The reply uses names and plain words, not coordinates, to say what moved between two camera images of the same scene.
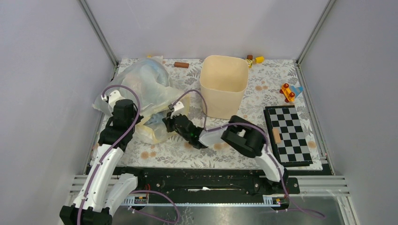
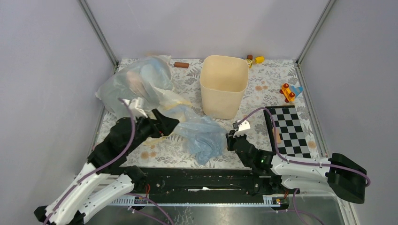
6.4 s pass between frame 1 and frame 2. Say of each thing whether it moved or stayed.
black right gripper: moved
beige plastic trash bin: stayed
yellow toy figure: stayed
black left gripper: moved
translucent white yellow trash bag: stayed
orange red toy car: stayed
